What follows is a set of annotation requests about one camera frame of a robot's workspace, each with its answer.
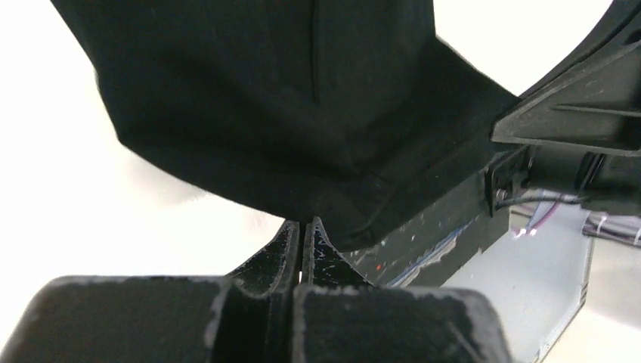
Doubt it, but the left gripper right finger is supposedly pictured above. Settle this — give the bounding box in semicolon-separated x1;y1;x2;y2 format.
291;218;512;362

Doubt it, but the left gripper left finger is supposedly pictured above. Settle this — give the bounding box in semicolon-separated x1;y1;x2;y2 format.
1;221;300;362

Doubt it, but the black t shirt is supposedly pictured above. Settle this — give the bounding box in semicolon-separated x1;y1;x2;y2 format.
54;1;518;251

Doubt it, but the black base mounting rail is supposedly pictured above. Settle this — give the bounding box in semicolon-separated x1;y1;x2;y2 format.
343;172;509;287

